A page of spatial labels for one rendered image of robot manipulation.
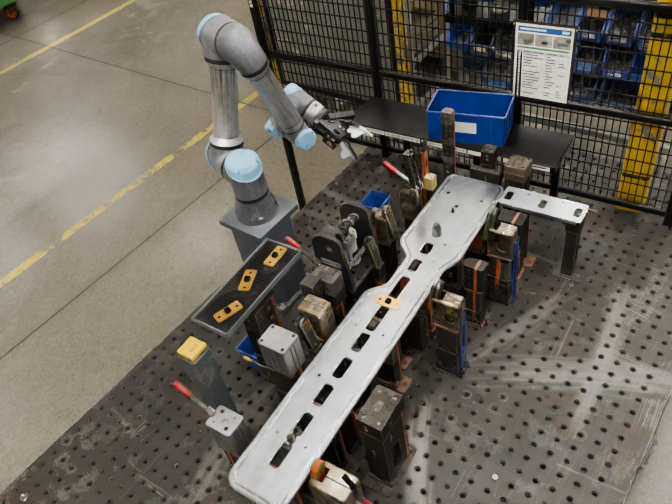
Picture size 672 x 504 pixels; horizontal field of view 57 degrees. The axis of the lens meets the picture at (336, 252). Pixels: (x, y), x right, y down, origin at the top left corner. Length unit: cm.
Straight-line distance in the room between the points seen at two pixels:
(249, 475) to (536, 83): 169
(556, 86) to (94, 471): 207
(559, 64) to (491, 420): 126
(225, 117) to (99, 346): 185
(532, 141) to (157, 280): 228
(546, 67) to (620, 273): 79
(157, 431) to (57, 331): 168
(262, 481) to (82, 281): 258
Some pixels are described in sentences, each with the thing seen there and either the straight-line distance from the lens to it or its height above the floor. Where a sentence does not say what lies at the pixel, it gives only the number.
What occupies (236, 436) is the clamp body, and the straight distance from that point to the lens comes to 175.
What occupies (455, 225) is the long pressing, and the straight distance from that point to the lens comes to 219.
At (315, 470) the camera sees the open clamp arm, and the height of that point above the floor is 110.
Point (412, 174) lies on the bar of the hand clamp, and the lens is 220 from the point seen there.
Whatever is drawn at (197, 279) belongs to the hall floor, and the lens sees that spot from 370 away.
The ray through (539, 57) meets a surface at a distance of 246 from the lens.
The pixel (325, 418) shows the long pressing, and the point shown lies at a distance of 175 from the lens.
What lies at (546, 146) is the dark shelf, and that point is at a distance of 250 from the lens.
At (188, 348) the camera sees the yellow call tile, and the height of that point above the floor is 116.
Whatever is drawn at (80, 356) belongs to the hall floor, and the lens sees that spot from 363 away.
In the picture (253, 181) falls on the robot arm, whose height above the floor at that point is 127.
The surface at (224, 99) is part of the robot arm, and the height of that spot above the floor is 149.
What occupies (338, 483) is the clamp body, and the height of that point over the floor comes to 106.
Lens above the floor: 247
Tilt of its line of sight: 43 degrees down
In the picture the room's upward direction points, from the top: 12 degrees counter-clockwise
